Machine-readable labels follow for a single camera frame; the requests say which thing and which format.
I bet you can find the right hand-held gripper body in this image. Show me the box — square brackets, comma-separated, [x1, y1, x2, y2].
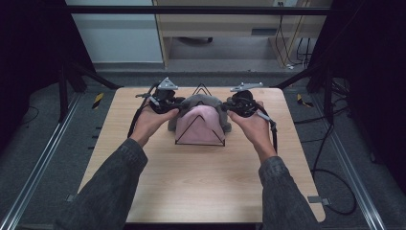
[229, 81, 265, 118]

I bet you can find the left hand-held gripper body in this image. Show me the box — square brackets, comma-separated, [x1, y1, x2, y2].
[148, 77, 180, 115]

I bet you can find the person's left hand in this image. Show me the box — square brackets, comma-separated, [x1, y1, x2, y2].
[129, 104, 181, 149]

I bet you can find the person's right hand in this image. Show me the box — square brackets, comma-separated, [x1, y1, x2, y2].
[226, 101, 279, 165]

